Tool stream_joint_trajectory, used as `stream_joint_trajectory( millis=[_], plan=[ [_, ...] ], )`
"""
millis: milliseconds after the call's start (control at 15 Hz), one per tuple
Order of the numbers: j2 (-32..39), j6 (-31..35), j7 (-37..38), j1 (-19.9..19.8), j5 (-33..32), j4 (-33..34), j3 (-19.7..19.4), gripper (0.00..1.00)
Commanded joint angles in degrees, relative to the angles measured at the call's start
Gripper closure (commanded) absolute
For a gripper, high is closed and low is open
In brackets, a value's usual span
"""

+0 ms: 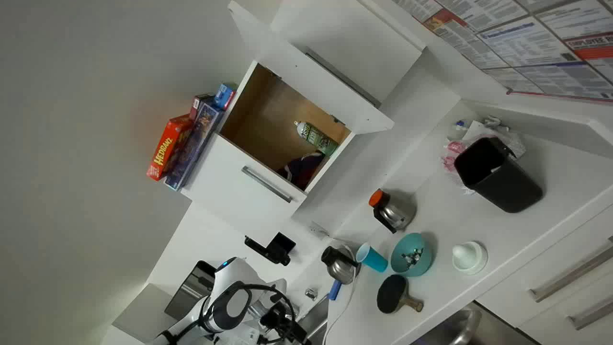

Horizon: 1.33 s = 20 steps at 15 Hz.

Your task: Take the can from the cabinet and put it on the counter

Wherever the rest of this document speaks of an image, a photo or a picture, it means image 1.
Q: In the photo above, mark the steel sink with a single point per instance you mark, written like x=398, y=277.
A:
x=474, y=325

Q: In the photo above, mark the wall posters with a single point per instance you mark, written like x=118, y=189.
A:
x=530, y=47

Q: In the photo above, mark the teal bowl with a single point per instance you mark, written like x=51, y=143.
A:
x=413, y=256

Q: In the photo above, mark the blue box on cabinet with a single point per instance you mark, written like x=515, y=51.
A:
x=204, y=123

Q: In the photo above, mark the pink white package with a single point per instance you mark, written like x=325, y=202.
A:
x=461, y=139

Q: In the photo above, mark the black mounted camera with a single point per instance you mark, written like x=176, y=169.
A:
x=277, y=252

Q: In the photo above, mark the large steel black-lid carafe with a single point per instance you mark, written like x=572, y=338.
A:
x=340, y=263

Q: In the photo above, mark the orange box on cabinet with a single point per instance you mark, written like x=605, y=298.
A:
x=170, y=145

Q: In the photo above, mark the small blue box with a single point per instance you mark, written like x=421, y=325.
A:
x=225, y=95

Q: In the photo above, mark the dark blue mesh bag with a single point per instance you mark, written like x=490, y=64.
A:
x=300, y=171

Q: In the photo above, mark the black waste bin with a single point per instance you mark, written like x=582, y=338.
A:
x=492, y=169

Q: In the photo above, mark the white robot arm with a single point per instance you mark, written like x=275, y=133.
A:
x=243, y=309

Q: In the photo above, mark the green silicone lubricant spray can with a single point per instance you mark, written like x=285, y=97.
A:
x=315, y=137

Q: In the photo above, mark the white open cabinet door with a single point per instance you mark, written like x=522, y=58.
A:
x=308, y=76

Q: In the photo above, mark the white round lid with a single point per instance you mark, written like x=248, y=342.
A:
x=471, y=258

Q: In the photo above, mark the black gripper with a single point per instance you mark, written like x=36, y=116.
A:
x=285, y=329

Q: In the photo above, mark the steel drawer handle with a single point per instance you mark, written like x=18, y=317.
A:
x=574, y=273

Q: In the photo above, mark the teal plastic cup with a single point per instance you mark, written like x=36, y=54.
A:
x=373, y=260

